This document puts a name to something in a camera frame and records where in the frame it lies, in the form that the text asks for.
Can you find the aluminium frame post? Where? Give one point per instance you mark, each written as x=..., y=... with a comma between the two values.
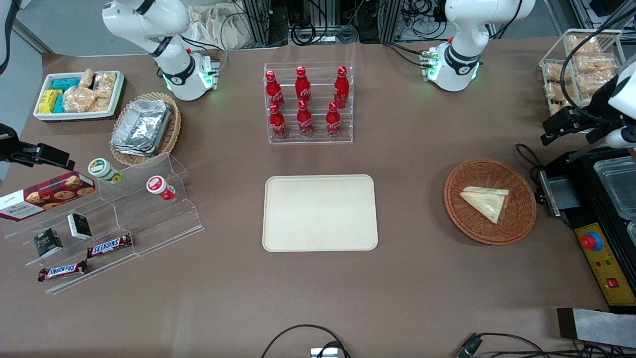
x=256, y=22
x=390, y=20

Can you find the small black box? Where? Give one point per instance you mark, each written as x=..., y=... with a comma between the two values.
x=79, y=226
x=47, y=242

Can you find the clear bag of pastries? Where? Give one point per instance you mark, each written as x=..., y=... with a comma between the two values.
x=594, y=72
x=555, y=97
x=553, y=72
x=586, y=45

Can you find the black machine with yellow panel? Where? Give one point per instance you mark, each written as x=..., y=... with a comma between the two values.
x=596, y=219

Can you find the oval tan wicker basket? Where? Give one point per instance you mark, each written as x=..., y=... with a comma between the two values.
x=173, y=129

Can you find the round brown wicker basket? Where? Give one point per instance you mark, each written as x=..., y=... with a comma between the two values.
x=477, y=228

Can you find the beige plastic serving tray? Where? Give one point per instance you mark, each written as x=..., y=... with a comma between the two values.
x=318, y=214

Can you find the white rectangular snack tray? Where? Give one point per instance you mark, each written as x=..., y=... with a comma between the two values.
x=117, y=97

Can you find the large teal snack packet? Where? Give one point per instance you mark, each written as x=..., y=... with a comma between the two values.
x=64, y=83

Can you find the red-lidded white cup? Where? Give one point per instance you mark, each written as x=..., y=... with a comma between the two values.
x=158, y=186

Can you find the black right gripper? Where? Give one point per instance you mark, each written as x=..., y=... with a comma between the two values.
x=5, y=146

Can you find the grey metal rail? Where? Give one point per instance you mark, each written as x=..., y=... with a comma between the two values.
x=32, y=36

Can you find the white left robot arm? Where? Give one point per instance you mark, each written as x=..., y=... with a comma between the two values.
x=462, y=30

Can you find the large clear plastic container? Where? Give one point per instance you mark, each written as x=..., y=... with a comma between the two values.
x=618, y=186

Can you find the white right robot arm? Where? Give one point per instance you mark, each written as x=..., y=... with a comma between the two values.
x=149, y=25

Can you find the yellow snack packet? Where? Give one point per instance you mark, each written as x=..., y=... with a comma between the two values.
x=48, y=101

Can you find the red emergency stop button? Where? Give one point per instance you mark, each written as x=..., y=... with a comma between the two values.
x=592, y=241

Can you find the plastic-wrapped triangle sandwich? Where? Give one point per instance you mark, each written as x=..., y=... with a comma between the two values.
x=484, y=201

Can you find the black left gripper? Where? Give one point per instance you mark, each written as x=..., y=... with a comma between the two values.
x=592, y=110

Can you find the small silver device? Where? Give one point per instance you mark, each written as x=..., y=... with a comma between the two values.
x=324, y=353

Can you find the clear acrylic stepped display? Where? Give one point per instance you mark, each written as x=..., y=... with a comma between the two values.
x=159, y=223

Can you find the small teal snack packet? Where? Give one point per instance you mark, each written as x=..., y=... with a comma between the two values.
x=59, y=104

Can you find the aluminium foil container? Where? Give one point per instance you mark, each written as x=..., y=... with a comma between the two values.
x=144, y=124

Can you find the clear bag of rice crackers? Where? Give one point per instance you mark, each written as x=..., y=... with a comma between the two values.
x=86, y=78
x=105, y=84
x=78, y=100
x=102, y=104

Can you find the red tartan cookie box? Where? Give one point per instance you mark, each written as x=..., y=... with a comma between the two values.
x=47, y=196

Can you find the clear acrylic bottle rack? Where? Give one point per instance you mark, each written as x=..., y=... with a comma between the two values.
x=318, y=141

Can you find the small clear plastic container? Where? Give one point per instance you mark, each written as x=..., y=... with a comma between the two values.
x=632, y=232

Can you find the grey flat board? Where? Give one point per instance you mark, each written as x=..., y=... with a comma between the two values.
x=596, y=325

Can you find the crumpled beige cloth bag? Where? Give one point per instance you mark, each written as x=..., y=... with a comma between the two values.
x=213, y=27

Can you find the brown Snickers bar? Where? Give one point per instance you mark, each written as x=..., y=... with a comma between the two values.
x=109, y=245
x=62, y=271

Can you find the green-lidded white cup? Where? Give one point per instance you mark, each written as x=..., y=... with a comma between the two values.
x=102, y=169

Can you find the red cola bottle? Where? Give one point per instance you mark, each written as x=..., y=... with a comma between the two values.
x=305, y=122
x=274, y=92
x=333, y=122
x=341, y=89
x=278, y=124
x=302, y=87

